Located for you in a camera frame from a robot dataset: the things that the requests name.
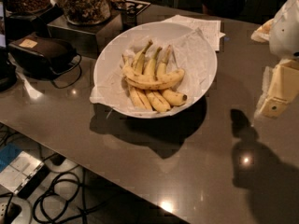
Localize white paper sheets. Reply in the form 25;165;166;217
164;15;225;51

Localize dark metal stand box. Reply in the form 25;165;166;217
48;10;122;59

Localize white power strip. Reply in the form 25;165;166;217
0;197;32;224

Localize white bowl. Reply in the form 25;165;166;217
93;21;219;119

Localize glass jar of granola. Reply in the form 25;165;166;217
58;0;111;25

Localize black cable on floor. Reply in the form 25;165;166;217
32;168;107;224

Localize silver box on floor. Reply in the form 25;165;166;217
0;151;45;198

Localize white paper bowl liner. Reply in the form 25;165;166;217
89;27;215;117

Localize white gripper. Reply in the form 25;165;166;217
251;0;299;119

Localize middle yellow banana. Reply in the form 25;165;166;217
143;47;171;112

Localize right yellow banana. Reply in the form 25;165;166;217
156;46;187;106

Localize crosswise yellow banana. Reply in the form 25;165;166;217
121;56;185;91

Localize left yellow banana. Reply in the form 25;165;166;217
128;40;152;110

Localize black cable on table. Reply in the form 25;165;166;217
21;52;83;90

